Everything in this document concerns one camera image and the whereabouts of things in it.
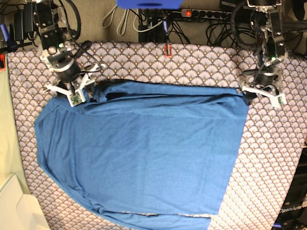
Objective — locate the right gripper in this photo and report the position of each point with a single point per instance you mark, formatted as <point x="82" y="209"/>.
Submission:
<point x="72" y="78"/>

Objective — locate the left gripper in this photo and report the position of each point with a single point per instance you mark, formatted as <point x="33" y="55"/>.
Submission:
<point x="265" y="82"/>

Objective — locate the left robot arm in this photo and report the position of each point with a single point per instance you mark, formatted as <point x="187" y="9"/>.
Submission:
<point x="266" y="22"/>

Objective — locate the black power adapter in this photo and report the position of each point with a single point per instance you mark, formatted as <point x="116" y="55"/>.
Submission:
<point x="24" y="26"/>

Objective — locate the fan-patterned table cloth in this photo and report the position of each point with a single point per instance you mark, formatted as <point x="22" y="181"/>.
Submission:
<point x="270" y="148"/>

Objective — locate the white power strip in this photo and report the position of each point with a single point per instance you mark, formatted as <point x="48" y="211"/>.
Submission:
<point x="205" y="14"/>

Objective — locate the blue long-sleeve T-shirt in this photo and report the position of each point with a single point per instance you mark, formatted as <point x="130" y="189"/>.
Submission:
<point x="145" y="156"/>

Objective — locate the blue box at top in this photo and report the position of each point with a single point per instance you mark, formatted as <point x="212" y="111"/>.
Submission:
<point x="149" y="4"/>

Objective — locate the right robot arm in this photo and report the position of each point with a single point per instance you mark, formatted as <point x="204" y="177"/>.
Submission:
<point x="53" y="25"/>

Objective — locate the white plastic bin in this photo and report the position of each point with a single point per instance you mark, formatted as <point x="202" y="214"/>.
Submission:
<point x="19" y="211"/>

